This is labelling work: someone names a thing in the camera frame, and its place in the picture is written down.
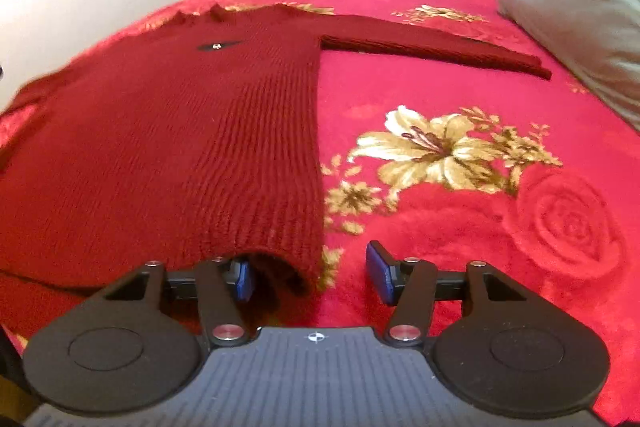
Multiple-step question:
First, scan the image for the red floral blanket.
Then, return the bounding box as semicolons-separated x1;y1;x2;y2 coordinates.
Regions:
0;0;640;427

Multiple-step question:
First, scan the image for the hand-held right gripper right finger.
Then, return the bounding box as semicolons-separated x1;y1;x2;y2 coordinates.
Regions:
365;240;539;349

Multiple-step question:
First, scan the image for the pale green pillow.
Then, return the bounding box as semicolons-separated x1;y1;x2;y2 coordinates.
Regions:
496;0;640;132

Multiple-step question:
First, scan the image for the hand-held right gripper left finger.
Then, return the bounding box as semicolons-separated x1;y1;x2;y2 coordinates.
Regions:
101;257;257;349

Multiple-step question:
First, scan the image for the dark red knitted sweater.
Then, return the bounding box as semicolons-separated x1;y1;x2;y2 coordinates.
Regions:
0;3;553;308

